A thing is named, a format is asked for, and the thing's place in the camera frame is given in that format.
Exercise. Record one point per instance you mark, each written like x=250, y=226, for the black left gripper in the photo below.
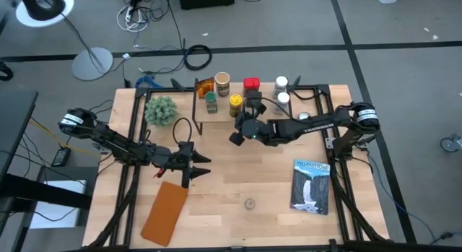
x=182, y=160

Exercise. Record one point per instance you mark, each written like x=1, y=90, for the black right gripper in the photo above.
x=254, y=131

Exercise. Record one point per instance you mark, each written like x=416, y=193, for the black can yellow lid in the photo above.
x=236, y=100

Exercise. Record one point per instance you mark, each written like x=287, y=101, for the red lid smoked paprika tin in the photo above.
x=251, y=83

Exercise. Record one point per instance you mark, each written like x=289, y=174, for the white lid spice jar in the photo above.
x=281, y=82
x=283, y=98

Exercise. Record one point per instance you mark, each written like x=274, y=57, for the brown lid dark label can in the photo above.
x=222, y=80

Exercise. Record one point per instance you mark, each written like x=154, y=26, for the green lid glass herb jar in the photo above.
x=211, y=98

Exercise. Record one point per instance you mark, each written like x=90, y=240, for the taco seasoning mix pouch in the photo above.
x=205, y=87

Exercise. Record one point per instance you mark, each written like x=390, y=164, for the small cork lid saffron jar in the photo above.
x=249, y=203

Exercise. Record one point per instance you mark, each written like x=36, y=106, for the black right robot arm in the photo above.
x=314, y=127

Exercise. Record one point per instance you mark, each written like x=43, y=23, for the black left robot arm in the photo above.
x=108, y=136

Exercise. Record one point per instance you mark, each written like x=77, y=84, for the red clip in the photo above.
x=160, y=172

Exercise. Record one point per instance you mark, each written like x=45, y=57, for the silver round candle tin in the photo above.
x=304, y=116

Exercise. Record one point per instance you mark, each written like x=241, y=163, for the green spiky plant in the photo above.
x=160, y=110

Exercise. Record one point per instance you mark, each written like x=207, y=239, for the Yellowstone waterfall book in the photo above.
x=310, y=187

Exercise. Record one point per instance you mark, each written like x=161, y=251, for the black power adapter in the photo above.
x=61, y=157

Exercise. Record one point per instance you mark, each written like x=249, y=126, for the floor lamp with round base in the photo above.
x=92, y=64

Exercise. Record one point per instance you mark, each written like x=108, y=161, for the white box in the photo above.
x=54, y=212

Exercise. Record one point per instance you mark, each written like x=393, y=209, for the black desk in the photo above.
x=14, y=122

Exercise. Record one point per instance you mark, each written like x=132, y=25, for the grey caster wheel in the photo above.
x=451, y=143

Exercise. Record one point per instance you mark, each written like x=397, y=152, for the black metal table frame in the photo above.
x=162, y=89

